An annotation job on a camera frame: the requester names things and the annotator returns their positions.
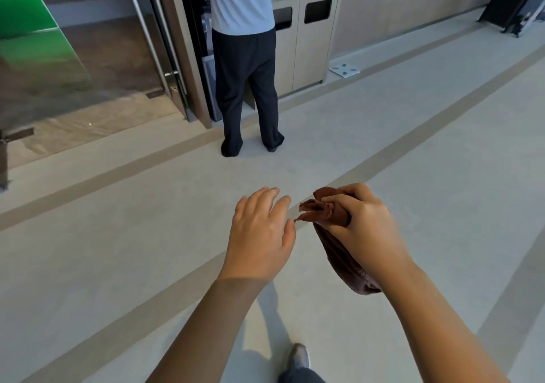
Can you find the person's right hand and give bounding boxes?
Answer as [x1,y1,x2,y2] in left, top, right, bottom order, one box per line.
[313,182,417,291]

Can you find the grey right sneaker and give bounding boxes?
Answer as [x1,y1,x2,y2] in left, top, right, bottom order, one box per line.
[289,343,311,371]

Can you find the blue jeans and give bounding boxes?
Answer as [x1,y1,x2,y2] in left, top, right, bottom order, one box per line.
[278,365,326,383]

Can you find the white metal floor plate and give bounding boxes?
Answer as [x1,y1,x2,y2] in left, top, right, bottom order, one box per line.
[328,60,361,79]

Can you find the person's left hand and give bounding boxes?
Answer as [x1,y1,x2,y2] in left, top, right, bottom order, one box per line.
[217,187,297,285]

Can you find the person's right forearm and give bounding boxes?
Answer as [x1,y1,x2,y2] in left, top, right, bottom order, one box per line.
[380,262,511,383]

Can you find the glass door green film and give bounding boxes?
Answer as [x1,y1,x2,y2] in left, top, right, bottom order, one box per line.
[0,0,93,191]

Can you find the brown cleaning cloth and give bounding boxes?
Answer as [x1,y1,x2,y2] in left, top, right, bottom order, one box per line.
[294,186,383,296]

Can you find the wooden shelf cabinet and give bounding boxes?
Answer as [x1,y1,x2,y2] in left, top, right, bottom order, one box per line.
[152,0,346,131]

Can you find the wooden bin door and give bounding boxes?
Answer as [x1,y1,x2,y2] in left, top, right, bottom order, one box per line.
[272,0,302,97]
[292,0,340,91]

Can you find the person's left forearm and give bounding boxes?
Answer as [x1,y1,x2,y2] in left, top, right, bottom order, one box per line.
[146,277,270,383]

